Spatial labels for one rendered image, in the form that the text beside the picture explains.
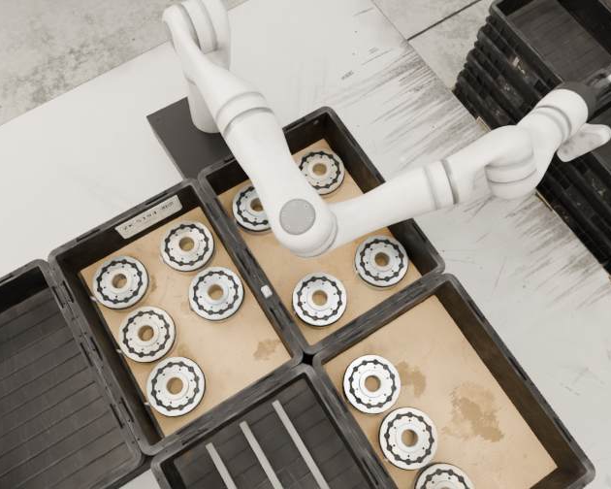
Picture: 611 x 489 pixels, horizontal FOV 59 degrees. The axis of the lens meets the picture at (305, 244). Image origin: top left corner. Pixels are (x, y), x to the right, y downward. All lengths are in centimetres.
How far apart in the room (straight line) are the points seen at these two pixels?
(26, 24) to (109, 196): 145
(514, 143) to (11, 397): 94
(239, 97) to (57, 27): 178
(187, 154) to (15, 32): 154
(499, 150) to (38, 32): 214
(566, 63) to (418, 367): 116
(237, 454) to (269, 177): 49
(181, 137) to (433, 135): 59
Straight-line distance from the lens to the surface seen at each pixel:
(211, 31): 101
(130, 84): 146
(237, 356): 104
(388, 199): 82
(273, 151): 84
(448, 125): 140
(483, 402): 108
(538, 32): 194
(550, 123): 90
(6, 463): 114
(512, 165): 82
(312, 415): 103
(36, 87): 247
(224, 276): 104
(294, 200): 80
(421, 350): 106
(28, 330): 115
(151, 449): 95
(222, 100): 90
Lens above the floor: 185
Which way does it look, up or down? 71 degrees down
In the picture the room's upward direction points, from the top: 4 degrees clockwise
